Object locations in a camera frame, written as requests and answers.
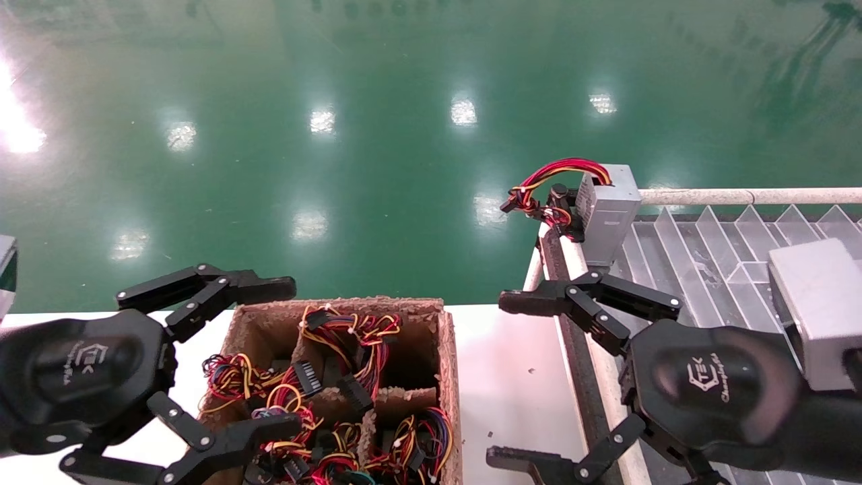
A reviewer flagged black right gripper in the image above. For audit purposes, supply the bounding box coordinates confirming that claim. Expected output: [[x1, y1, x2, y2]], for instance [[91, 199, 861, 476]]
[[486, 271, 862, 485]]

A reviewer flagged brown cardboard divider box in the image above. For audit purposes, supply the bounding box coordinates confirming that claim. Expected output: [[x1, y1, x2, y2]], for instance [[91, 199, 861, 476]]
[[199, 296, 463, 485]]

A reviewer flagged multicolour cable bundle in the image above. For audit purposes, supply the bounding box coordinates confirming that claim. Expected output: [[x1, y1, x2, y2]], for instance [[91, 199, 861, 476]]
[[367, 406, 456, 485]]

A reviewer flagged short white pipe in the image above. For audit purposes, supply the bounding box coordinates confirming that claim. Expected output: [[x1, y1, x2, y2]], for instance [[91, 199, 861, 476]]
[[523, 248, 545, 292]]

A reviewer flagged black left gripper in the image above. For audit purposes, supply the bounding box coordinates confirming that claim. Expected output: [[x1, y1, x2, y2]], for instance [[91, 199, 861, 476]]
[[0, 264, 302, 485]]

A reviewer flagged slanted white rail pipe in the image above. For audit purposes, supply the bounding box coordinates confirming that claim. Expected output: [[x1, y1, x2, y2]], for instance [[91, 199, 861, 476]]
[[539, 226, 651, 485]]

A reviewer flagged red yellow cable bundle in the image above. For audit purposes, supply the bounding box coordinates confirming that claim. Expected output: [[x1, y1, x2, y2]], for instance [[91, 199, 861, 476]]
[[201, 353, 273, 413], [296, 421, 368, 485], [300, 304, 403, 413]]

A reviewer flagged black conveyor edge strip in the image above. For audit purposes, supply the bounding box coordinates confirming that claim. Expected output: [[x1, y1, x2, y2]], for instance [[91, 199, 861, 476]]
[[542, 229, 624, 485]]

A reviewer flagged long white rail pipe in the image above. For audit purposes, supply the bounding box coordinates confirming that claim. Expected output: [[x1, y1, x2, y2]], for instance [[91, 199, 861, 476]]
[[638, 188, 862, 205]]

